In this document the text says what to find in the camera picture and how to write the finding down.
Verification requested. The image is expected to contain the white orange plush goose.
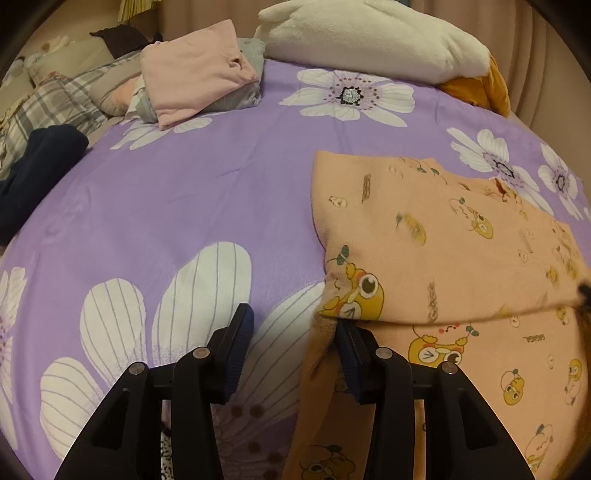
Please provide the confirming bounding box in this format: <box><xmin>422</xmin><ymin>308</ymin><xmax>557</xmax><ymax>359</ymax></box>
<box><xmin>254</xmin><ymin>1</ymin><xmax>511</xmax><ymax>117</ymax></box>

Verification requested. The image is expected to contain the dark navy garment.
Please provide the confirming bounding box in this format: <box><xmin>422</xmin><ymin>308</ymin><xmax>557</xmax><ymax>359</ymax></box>
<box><xmin>1</xmin><ymin>125</ymin><xmax>89</xmax><ymax>248</ymax></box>

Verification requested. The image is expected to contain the grey plaid blanket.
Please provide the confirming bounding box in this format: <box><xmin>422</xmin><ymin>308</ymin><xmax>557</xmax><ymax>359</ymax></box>
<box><xmin>1</xmin><ymin>51</ymin><xmax>140</xmax><ymax>180</ymax></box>

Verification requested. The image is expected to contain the dark brown cushion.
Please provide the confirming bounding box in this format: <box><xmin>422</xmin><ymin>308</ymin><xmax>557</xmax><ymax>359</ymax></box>
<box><xmin>89</xmin><ymin>24</ymin><xmax>163</xmax><ymax>59</ymax></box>

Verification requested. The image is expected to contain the yellow tassel bundle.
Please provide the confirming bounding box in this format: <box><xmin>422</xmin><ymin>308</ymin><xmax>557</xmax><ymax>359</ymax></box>
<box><xmin>118</xmin><ymin>0</ymin><xmax>160</xmax><ymax>23</ymax></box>

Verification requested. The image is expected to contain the beige pillow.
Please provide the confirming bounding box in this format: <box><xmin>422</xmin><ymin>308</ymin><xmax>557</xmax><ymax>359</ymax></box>
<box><xmin>1</xmin><ymin>35</ymin><xmax>114</xmax><ymax>114</ymax></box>

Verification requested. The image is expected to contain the peach cartoon print garment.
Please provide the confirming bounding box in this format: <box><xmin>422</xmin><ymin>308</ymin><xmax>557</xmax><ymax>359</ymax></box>
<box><xmin>283</xmin><ymin>151</ymin><xmax>590</xmax><ymax>479</ymax></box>

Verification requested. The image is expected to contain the pink folded garment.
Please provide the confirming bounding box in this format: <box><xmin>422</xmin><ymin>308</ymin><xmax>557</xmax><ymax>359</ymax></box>
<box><xmin>140</xmin><ymin>19</ymin><xmax>259</xmax><ymax>130</ymax></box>

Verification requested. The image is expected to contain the purple floral bed sheet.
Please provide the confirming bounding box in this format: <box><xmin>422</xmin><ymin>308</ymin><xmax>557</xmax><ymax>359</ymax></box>
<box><xmin>1</xmin><ymin>61</ymin><xmax>590</xmax><ymax>479</ymax></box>

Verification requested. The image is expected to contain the grey folded garment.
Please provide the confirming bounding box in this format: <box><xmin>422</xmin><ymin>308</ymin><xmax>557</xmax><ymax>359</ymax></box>
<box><xmin>133</xmin><ymin>37</ymin><xmax>269</xmax><ymax>125</ymax></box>

